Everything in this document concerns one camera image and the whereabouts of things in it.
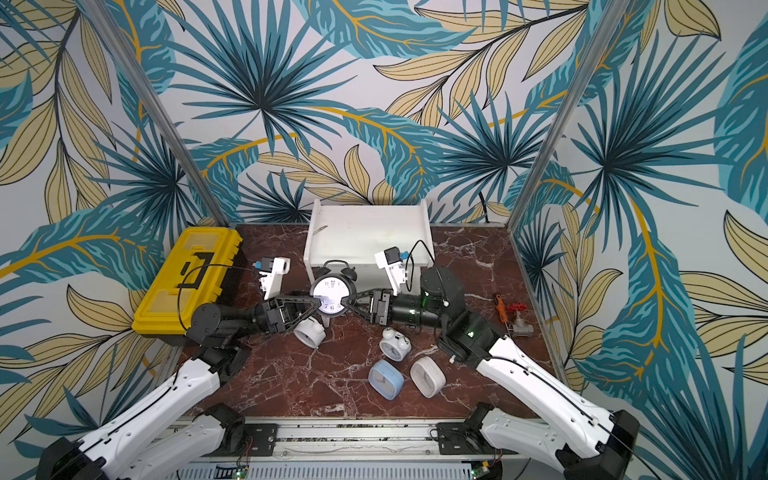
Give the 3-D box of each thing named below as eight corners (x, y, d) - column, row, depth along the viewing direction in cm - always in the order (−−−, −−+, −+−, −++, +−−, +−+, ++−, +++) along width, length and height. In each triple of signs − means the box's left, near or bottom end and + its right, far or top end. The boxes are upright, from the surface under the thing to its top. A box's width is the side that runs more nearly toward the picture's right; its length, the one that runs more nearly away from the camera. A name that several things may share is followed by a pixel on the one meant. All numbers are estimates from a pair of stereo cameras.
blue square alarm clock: (366, 382, 84) (365, 372, 77) (380, 365, 87) (380, 355, 80) (391, 404, 80) (392, 396, 74) (405, 386, 83) (407, 376, 77)
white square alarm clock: (426, 402, 81) (431, 394, 74) (408, 374, 86) (410, 363, 79) (443, 390, 83) (449, 381, 76) (424, 363, 88) (428, 351, 81)
